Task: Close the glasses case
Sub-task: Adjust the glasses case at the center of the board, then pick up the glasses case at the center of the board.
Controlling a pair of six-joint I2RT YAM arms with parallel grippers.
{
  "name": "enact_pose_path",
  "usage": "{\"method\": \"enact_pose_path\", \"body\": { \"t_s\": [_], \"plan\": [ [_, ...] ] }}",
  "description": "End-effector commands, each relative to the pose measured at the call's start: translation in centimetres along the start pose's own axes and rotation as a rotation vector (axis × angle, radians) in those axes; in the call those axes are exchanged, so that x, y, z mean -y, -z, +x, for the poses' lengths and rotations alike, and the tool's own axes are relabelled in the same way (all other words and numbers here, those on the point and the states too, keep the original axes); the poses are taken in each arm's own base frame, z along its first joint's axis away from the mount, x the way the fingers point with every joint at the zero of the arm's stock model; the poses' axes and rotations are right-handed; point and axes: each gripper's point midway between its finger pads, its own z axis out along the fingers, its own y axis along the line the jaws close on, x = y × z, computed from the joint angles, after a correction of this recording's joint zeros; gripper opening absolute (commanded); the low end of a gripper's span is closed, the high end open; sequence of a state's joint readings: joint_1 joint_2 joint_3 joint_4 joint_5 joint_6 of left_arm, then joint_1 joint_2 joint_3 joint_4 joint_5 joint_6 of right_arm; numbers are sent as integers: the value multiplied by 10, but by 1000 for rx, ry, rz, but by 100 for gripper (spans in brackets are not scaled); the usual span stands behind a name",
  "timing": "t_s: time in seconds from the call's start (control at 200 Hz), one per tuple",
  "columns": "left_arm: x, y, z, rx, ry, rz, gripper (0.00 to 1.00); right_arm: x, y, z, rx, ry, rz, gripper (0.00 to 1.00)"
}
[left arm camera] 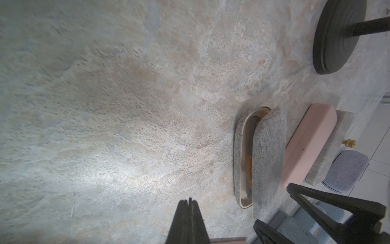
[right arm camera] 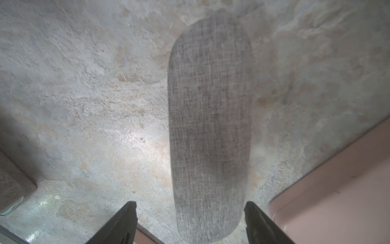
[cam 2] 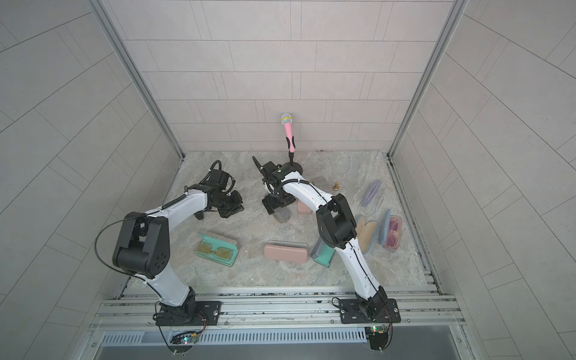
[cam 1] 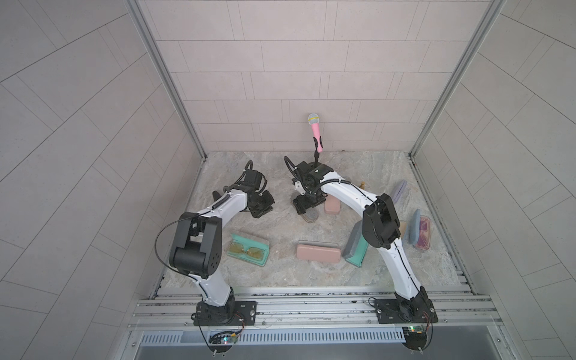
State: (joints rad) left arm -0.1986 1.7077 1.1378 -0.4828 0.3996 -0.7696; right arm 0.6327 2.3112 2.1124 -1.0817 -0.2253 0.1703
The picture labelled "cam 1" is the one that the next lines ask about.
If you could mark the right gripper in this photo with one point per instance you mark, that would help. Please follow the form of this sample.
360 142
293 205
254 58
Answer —
301 202

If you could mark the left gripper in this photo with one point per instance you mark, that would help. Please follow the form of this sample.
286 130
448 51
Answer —
268 205

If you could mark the pink grey case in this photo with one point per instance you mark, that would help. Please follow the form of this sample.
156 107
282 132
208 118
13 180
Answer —
332 205

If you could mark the brown black glasses case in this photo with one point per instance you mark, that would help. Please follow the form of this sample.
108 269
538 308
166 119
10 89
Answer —
216 195

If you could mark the beige case with glasses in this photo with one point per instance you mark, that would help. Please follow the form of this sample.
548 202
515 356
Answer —
311 215

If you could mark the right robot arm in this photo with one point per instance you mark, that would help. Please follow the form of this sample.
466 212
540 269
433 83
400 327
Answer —
380 229

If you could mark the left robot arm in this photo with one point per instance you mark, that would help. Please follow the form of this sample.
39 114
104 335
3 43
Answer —
196 249

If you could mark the mint case yellow glasses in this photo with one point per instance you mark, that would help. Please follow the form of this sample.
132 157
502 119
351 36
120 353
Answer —
249 248

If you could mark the pink closed glasses case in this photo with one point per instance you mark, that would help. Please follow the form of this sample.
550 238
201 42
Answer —
318 253

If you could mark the grey mint open case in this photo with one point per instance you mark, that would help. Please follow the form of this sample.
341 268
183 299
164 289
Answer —
356 247

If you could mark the grey purple glasses case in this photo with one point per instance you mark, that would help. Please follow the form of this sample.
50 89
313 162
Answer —
398 191

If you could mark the blue case beige lining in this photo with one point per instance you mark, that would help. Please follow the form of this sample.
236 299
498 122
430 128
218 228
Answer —
403 228

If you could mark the clear case pink glasses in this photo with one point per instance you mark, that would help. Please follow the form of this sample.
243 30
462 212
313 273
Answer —
420 229

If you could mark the pink toy microphone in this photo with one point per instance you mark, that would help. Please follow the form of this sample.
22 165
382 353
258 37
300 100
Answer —
314 122

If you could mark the left circuit board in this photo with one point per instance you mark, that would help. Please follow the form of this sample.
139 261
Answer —
224 338

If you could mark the circuit board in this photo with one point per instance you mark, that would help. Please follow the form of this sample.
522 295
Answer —
415 338
224 338

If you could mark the right circuit board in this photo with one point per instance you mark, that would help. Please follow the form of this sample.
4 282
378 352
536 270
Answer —
415 338

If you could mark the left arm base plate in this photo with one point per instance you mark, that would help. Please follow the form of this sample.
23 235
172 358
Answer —
235 313

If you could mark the aluminium mounting rail frame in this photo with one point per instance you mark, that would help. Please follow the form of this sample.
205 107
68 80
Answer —
341 315

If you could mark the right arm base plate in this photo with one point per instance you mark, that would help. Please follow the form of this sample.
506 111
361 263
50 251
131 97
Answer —
391 311

